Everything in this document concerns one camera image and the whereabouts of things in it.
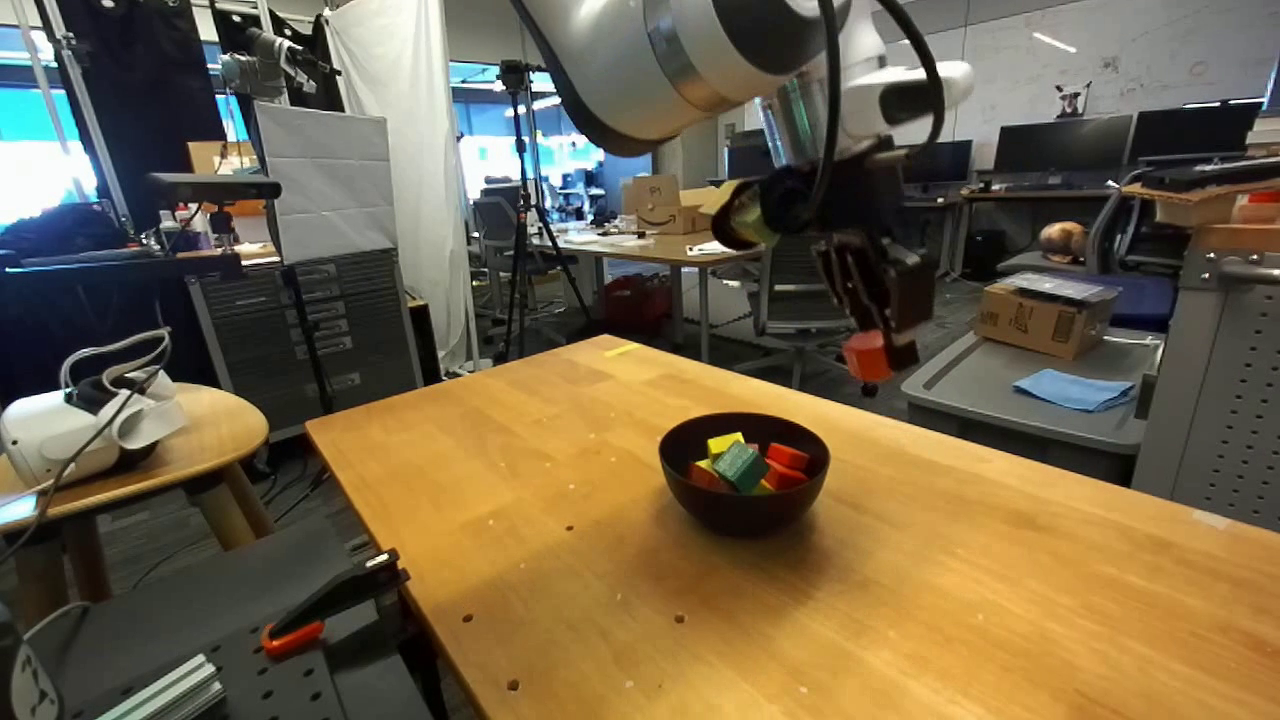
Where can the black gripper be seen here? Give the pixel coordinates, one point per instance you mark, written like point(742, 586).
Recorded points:
point(862, 202)

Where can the small red toy block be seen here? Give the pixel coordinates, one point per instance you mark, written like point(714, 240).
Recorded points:
point(791, 461)

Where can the small yellow toy block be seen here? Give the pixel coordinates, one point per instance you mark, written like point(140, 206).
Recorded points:
point(726, 441)

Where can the green cube toy block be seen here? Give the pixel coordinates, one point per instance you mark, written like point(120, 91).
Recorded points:
point(742, 466)

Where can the red cube toy block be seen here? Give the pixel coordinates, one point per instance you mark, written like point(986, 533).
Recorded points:
point(702, 477)

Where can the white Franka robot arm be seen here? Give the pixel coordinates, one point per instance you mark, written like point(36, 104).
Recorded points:
point(625, 67)

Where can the black bowl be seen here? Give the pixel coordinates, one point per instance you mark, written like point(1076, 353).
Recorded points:
point(747, 515)

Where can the grey plastic tote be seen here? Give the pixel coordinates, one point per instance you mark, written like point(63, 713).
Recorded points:
point(986, 393)

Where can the printed cardboard box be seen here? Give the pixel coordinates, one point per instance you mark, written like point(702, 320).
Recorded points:
point(1041, 325)

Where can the flat grey tray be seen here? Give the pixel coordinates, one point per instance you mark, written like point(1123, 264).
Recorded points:
point(1065, 287)

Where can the brown round object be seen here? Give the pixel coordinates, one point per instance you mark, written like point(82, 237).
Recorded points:
point(1063, 237)

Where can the blue cloth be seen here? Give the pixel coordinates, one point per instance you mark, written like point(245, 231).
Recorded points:
point(1075, 388)

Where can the cardboard box smile logo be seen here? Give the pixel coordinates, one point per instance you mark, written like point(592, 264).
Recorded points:
point(674, 206)

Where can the black desk monitor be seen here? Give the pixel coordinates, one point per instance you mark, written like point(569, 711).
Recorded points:
point(1063, 146)
point(1196, 131)

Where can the red bin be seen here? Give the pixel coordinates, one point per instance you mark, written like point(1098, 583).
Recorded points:
point(642, 302)

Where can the wooden office desk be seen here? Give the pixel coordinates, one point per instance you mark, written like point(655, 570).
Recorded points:
point(642, 245)

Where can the blue storage bin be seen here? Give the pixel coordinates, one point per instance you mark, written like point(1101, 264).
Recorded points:
point(1147, 302)

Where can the black tripod stand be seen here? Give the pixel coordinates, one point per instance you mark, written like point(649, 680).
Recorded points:
point(520, 172)

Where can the white hanging curtain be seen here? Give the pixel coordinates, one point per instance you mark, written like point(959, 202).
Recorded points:
point(400, 161)

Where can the dark filing cabinet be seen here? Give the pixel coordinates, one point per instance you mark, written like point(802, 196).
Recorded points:
point(320, 333)

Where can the white foam panel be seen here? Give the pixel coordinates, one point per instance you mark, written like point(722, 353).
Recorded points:
point(326, 180)

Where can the black shelf board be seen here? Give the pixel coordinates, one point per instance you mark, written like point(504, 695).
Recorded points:
point(215, 186)

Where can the round wooden side table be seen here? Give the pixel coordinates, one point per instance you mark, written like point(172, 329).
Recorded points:
point(200, 447)

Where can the white VR headset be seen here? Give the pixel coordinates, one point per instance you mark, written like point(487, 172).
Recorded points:
point(82, 426)

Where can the silver aluminium bar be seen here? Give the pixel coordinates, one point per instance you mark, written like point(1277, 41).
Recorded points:
point(166, 691)

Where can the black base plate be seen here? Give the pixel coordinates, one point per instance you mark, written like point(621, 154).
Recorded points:
point(161, 615)

